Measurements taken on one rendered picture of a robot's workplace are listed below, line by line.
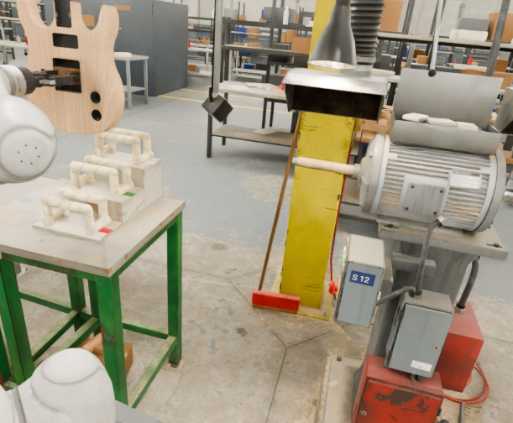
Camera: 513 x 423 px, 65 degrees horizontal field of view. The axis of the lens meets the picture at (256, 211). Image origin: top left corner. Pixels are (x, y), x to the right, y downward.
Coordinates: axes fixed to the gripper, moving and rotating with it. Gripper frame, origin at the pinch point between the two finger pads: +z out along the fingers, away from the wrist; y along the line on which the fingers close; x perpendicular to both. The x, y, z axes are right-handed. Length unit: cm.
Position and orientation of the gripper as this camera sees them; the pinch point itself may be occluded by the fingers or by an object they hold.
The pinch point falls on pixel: (65, 75)
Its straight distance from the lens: 148.0
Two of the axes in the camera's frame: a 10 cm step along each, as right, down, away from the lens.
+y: 9.6, 1.9, -2.2
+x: 0.8, -9.1, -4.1
